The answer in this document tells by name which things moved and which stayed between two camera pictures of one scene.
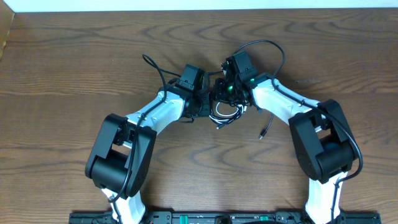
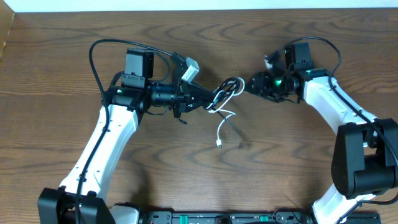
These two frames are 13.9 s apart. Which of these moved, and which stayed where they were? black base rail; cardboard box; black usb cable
Moved: black usb cable
Stayed: cardboard box; black base rail
